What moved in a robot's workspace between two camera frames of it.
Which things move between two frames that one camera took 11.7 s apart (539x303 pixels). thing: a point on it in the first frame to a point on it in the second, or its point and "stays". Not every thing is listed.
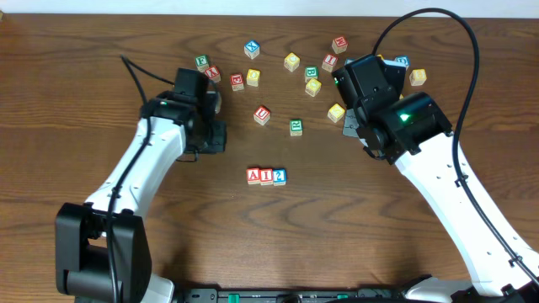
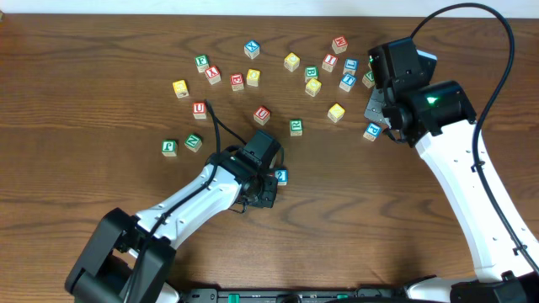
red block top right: x=339 y=45 stays
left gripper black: x=212 y=137 to x=269 y=185
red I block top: x=329 y=61 stays
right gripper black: x=349 y=124 to x=375 y=108
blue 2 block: x=280 y=177 stays
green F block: x=202 y=62 stays
